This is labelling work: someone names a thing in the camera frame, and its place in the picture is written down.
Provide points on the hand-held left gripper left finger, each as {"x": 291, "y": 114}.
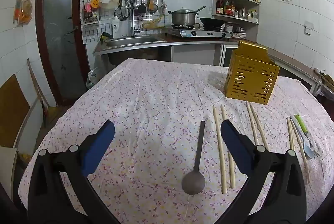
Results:
{"x": 97, "y": 148}

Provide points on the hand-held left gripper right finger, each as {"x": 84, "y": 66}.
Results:
{"x": 234, "y": 148}

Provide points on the large dark metal spoon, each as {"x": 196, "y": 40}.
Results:
{"x": 193, "y": 183}

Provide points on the yellow perforated utensil holder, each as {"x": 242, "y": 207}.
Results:
{"x": 248, "y": 83}

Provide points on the floral tablecloth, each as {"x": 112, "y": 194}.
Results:
{"x": 156, "y": 98}

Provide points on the wooden board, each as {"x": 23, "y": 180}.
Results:
{"x": 11, "y": 111}

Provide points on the black yellow sponge cloth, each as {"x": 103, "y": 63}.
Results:
{"x": 105, "y": 36}

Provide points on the stainless steel sink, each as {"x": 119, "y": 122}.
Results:
{"x": 133, "y": 41}

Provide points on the stack of bowls and plates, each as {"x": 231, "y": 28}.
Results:
{"x": 234, "y": 30}

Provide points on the gas stove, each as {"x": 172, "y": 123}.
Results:
{"x": 201, "y": 32}

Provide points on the white soap bottle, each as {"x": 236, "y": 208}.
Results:
{"x": 115, "y": 28}

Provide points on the brown framed frosted glass door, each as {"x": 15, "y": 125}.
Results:
{"x": 60, "y": 30}

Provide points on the white corner shelf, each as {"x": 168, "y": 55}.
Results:
{"x": 250, "y": 23}

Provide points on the black wok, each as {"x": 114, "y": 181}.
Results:
{"x": 211, "y": 21}

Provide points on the small metal kettle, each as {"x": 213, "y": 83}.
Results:
{"x": 242, "y": 13}

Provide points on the chrome faucet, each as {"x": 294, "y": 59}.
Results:
{"x": 131, "y": 17}

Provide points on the row of sauce bottles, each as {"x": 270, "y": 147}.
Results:
{"x": 225, "y": 8}

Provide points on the steel cooking pot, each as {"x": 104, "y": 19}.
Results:
{"x": 182, "y": 17}

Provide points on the hanging orange bag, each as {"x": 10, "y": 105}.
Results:
{"x": 24, "y": 9}

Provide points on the white wall switch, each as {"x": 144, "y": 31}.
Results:
{"x": 309, "y": 28}

